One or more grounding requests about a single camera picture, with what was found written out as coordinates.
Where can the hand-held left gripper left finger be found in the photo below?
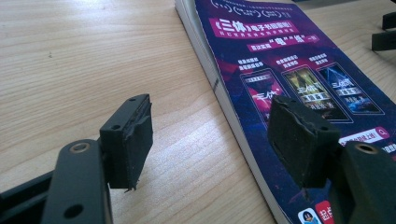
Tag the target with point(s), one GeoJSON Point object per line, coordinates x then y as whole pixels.
{"type": "Point", "coordinates": [127, 146]}

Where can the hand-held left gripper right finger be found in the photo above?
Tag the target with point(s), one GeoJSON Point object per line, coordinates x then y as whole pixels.
{"type": "Point", "coordinates": [299, 146]}

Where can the purple paperback book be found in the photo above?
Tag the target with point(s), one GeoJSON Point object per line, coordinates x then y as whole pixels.
{"type": "Point", "coordinates": [274, 62]}

